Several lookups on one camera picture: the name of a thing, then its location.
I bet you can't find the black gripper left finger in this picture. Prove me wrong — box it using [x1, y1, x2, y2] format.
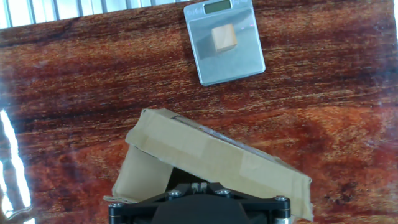
[108, 182, 193, 224]

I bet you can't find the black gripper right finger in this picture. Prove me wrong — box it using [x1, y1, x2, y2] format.
[207, 182, 292, 224]

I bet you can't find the brown cardboard shipping box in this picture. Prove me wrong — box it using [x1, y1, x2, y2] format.
[103, 108, 314, 222]

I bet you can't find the small wooden cube block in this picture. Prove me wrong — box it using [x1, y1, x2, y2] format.
[211, 23, 238, 53]

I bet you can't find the glossy wood-grain table mat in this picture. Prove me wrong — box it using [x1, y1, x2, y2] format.
[0, 0, 398, 224]

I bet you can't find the silver digital kitchen scale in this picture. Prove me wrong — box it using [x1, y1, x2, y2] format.
[183, 0, 267, 87]

